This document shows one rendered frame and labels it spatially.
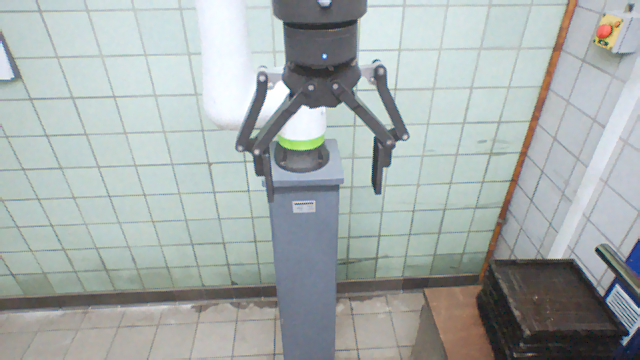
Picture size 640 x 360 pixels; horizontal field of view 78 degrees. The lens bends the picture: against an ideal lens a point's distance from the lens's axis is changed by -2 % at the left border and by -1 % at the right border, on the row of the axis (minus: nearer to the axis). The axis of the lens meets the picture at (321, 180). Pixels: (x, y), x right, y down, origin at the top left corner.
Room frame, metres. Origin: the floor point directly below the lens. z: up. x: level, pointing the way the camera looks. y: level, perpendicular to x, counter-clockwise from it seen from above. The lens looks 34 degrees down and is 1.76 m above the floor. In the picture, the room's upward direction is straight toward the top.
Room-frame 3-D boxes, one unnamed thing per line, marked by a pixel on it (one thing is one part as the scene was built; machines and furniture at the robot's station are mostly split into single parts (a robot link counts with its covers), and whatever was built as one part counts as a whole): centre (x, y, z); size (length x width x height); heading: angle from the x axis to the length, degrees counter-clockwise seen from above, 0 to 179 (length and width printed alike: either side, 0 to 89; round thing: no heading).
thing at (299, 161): (0.97, 0.06, 1.23); 0.26 x 0.15 x 0.06; 4
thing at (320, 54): (0.41, 0.00, 1.62); 0.08 x 0.07 x 0.09; 96
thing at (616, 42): (1.21, -0.88, 1.46); 0.10 x 0.07 x 0.10; 4
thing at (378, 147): (0.42, -0.07, 1.49); 0.03 x 0.01 x 0.07; 6
